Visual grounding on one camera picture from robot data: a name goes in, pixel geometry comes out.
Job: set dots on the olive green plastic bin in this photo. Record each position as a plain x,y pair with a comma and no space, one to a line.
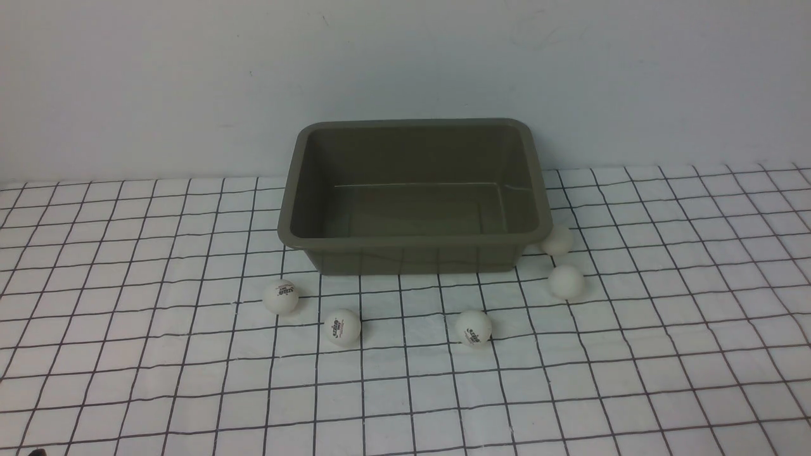
416,196

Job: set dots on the white black grid tablecloth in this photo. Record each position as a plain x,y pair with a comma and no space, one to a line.
133,323

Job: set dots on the white ping-pong ball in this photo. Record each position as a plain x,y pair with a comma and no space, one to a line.
558,242
280,297
342,328
473,328
566,282

